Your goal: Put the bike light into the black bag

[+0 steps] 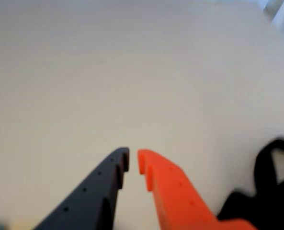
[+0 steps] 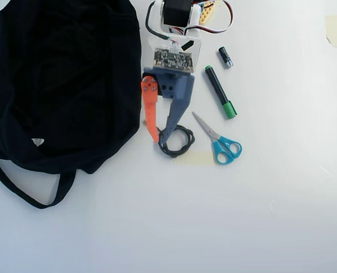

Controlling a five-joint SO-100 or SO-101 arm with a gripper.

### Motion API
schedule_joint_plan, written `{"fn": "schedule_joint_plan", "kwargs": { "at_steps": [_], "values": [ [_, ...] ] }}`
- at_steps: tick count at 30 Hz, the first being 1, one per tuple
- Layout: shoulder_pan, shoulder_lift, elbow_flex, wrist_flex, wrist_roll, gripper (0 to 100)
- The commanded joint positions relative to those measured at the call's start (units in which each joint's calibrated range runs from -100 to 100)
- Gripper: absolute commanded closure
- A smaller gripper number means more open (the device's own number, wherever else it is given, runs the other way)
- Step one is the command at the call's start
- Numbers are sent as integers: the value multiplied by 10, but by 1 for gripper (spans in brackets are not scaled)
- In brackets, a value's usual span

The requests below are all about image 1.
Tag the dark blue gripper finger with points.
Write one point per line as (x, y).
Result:
(89, 198)

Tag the black fabric bag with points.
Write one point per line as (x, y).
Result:
(264, 203)

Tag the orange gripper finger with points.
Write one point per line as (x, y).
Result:
(177, 198)

